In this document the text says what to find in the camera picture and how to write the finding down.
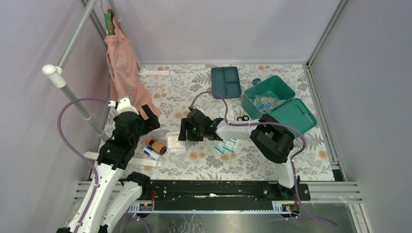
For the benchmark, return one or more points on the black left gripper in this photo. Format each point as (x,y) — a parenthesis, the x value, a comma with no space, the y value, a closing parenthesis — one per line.
(144,119)

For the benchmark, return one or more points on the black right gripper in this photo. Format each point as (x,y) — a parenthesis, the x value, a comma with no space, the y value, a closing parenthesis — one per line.
(185,124)

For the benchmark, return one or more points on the white gauze pad bag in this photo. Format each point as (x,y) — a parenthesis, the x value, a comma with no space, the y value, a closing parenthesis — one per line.
(173,144)

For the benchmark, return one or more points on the brown orange-cap syrup bottle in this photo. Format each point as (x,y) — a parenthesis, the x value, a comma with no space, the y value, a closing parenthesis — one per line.
(156,146)

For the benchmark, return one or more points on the yellow cotton ball bag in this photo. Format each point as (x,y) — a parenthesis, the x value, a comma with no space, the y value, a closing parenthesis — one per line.
(260,99)

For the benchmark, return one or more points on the small blue white packet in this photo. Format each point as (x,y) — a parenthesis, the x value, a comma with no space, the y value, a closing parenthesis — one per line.
(265,107)

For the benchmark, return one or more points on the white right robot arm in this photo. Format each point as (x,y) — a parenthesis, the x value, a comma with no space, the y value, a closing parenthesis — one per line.
(273,139)

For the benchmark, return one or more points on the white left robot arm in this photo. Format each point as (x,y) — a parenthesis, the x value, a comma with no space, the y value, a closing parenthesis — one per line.
(98,213)

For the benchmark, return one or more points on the teal medicine kit box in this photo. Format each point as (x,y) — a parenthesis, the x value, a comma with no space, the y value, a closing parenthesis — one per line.
(292,112)

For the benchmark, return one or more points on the teal medical gauze packet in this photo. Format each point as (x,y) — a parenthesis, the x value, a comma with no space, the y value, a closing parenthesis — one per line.
(230,145)

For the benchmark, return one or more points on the floral table cloth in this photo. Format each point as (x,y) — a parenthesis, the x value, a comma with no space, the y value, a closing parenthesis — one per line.
(200,160)

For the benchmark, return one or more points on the teal band-aid pack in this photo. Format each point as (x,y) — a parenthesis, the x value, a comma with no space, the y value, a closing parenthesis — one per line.
(229,115)

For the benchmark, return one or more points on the white rack foot rear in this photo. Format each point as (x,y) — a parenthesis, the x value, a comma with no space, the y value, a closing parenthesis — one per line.
(155,73)

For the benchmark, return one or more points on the pink hanging cloth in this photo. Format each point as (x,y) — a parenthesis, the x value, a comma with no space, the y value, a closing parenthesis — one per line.
(124,79)

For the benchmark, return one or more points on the dark teal divided tray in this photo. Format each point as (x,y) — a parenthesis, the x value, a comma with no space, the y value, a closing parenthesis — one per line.
(226,82)

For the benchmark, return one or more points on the dark teal round lid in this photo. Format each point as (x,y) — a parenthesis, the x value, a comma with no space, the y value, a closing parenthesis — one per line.
(256,81)

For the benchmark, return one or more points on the white clothes rack pole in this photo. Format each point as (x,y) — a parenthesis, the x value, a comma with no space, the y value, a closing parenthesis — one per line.
(54,74)

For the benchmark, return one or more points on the green clothes hanger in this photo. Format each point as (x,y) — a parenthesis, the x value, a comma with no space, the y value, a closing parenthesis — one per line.
(108,18)

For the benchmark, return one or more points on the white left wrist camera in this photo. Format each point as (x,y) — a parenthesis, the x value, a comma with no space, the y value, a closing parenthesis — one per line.
(123,105)

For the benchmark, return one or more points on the black handled scissors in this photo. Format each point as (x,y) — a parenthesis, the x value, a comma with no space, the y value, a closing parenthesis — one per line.
(243,118)

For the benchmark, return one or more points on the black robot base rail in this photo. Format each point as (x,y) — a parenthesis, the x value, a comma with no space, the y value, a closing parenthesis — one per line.
(167,195)

